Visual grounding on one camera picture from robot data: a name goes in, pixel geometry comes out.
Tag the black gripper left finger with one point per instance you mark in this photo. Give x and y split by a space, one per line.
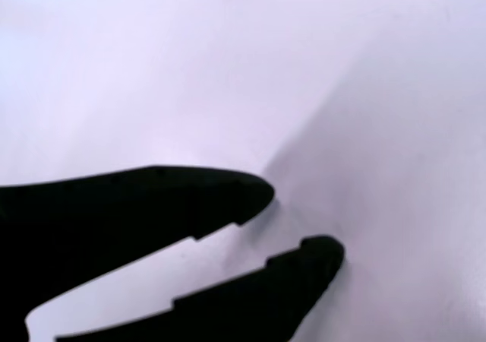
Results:
114 213

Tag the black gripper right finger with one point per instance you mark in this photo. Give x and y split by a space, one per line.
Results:
247 300

